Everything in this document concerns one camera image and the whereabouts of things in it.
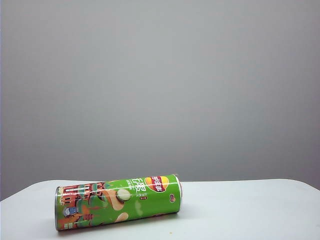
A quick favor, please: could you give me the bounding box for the green chips tube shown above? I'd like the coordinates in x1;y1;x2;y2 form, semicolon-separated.
54;173;184;226

